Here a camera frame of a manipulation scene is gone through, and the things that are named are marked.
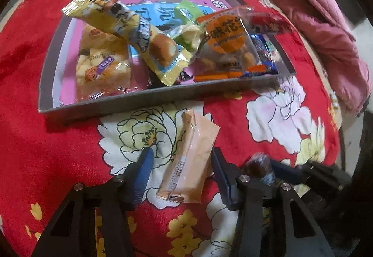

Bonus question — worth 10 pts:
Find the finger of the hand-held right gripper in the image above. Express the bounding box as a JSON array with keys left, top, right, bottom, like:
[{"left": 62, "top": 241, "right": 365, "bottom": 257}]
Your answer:
[
  {"left": 269, "top": 159, "right": 305, "bottom": 185},
  {"left": 296, "top": 160, "right": 352, "bottom": 188}
]

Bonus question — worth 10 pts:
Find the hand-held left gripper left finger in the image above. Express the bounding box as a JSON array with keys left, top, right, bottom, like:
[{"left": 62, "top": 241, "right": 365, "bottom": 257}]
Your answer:
[{"left": 31, "top": 147, "right": 154, "bottom": 257}]

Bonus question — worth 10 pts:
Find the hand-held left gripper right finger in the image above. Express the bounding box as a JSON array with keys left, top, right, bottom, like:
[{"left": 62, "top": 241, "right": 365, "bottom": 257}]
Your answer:
[{"left": 210, "top": 147, "right": 334, "bottom": 257}]

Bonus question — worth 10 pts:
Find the small brown candy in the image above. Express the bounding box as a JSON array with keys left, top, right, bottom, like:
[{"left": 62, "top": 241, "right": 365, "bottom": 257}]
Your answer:
[{"left": 245, "top": 153, "right": 276, "bottom": 186}]

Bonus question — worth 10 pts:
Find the peach pastry packet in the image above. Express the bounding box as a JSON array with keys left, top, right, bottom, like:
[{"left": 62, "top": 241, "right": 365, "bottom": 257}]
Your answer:
[{"left": 157, "top": 108, "right": 221, "bottom": 204}]

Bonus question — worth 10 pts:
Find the grey cardboard box tray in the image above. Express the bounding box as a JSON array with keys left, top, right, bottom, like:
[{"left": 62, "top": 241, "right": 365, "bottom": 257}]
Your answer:
[{"left": 38, "top": 0, "right": 296, "bottom": 118}]

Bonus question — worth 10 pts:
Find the dark chocolate bar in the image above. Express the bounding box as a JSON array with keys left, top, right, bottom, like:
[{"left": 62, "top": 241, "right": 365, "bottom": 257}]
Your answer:
[{"left": 146, "top": 66, "right": 194, "bottom": 90}]

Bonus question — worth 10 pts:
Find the puffed rice cake packet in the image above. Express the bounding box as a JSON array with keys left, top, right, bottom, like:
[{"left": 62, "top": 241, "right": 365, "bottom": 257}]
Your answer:
[{"left": 74, "top": 25, "right": 137, "bottom": 100}]

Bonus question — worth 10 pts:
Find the blue cookie packet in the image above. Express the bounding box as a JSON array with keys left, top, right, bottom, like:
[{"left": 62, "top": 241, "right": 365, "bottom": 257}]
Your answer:
[{"left": 245, "top": 34, "right": 280, "bottom": 75}]

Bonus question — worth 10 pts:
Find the orange peanut packet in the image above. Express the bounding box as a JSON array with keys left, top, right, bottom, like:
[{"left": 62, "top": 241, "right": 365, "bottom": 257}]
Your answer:
[{"left": 192, "top": 7, "right": 267, "bottom": 83}]

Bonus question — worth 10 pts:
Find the yellow cake packet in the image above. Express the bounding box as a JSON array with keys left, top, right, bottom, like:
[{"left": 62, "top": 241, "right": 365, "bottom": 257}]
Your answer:
[{"left": 61, "top": 0, "right": 194, "bottom": 87}]

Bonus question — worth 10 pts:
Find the green milk snack packet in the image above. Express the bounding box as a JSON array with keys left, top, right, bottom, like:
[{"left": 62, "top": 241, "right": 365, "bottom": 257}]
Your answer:
[{"left": 167, "top": 0, "right": 207, "bottom": 56}]

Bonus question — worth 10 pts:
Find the red floral blanket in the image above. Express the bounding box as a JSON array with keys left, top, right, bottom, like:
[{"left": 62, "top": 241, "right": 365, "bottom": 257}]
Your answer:
[{"left": 0, "top": 0, "right": 341, "bottom": 257}]

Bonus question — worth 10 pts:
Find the pink quilt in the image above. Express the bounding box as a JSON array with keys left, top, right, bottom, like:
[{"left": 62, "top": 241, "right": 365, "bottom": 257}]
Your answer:
[{"left": 218, "top": 0, "right": 370, "bottom": 116}]

